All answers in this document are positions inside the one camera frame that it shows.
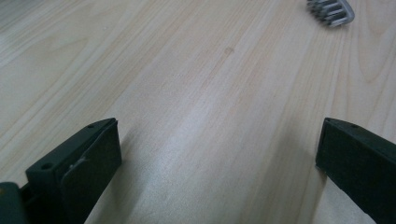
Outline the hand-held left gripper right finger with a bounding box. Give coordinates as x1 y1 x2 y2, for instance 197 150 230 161
315 117 396 224

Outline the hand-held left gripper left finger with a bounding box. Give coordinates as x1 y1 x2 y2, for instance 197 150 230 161
20 117 123 224

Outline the pink toothbrush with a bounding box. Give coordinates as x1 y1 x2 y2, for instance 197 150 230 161
306 0 356 28

